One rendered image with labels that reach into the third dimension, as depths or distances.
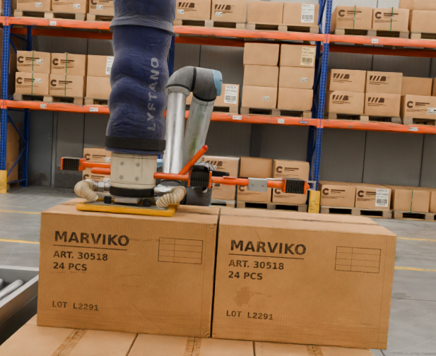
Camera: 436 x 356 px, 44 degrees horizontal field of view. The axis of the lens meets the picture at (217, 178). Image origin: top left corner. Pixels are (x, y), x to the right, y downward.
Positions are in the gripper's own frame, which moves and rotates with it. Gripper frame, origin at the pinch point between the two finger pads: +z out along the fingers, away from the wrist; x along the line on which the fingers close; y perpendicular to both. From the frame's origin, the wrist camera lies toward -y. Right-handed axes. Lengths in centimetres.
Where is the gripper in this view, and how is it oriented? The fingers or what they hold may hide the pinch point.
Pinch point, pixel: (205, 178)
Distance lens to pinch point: 199.2
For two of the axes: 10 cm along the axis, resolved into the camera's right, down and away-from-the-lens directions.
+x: 0.6, -9.9, -0.8
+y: -10.0, -0.6, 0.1
